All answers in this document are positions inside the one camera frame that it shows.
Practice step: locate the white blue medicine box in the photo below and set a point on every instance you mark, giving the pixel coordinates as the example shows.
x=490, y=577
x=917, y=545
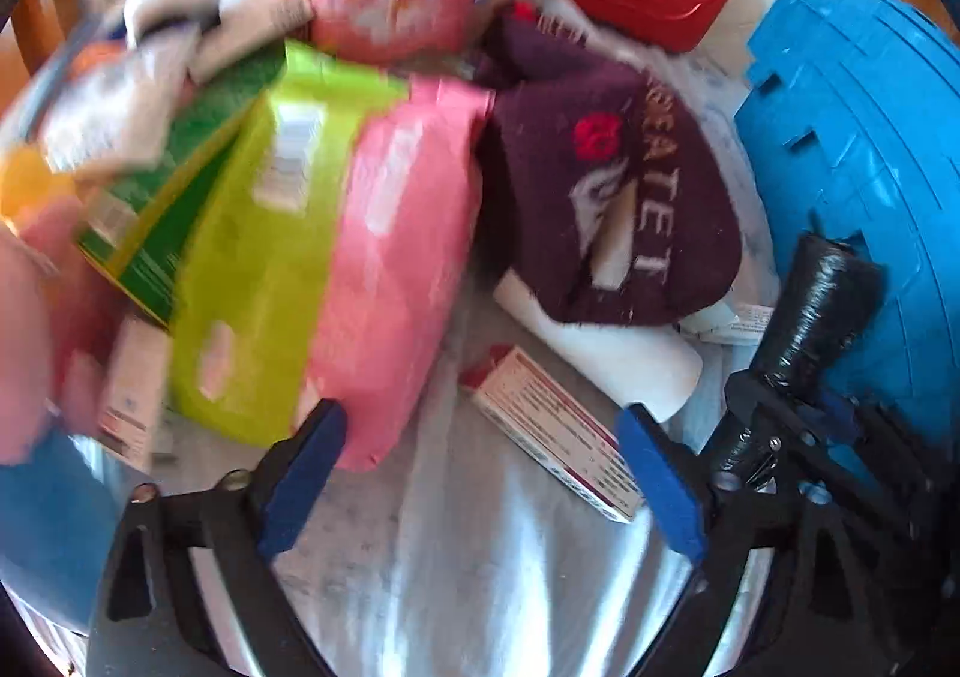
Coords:
x=104, y=108

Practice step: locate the green medicine box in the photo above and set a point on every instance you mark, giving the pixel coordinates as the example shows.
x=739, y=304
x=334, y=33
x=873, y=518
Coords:
x=138, y=224

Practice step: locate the wooden headboard frame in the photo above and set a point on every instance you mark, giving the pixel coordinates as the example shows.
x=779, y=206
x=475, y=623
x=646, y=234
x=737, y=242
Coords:
x=34, y=31

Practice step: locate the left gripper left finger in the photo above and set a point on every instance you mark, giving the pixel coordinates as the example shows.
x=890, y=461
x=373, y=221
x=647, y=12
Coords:
x=150, y=617

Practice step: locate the blue pink plush toy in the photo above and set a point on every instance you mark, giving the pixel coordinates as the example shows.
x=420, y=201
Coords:
x=59, y=323

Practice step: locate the pink white flat box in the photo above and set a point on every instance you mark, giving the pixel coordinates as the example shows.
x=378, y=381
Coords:
x=526, y=403

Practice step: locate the yellow rubber duck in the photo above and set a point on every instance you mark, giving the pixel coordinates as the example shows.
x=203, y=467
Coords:
x=28, y=182

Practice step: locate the pink wet wipes pack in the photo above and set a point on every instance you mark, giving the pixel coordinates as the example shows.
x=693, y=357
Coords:
x=405, y=233

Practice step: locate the green wet wipes pack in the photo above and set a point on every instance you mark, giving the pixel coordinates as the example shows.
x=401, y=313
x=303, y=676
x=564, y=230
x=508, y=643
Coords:
x=255, y=269

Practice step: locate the white paper roll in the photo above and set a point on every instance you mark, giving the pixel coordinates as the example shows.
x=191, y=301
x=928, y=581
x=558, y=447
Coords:
x=655, y=367

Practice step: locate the blue plastic crate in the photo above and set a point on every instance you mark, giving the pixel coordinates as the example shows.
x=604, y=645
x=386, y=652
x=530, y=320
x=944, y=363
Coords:
x=851, y=125

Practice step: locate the black sock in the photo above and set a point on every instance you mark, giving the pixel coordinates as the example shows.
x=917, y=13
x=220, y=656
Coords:
x=829, y=299

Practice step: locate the white red medicine box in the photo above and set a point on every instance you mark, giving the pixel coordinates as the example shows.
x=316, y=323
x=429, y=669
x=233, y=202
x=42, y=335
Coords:
x=245, y=26

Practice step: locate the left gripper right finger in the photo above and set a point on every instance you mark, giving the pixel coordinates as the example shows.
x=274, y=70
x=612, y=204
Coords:
x=712, y=541

